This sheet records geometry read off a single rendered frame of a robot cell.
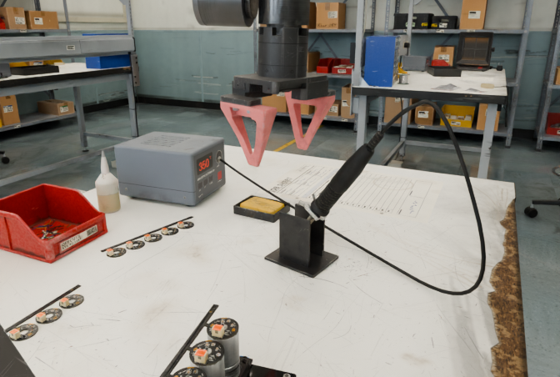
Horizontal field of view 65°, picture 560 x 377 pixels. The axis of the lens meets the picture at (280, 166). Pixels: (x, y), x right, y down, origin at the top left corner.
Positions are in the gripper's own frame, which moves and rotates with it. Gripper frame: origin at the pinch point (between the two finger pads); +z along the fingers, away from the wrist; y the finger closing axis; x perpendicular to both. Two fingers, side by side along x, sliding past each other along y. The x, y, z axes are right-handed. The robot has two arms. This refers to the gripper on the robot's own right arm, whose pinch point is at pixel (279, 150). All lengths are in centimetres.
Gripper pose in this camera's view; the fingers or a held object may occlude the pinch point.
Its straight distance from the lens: 54.2
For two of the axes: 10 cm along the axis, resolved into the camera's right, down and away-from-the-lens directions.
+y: -6.2, 2.3, -7.5
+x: 7.8, 2.2, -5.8
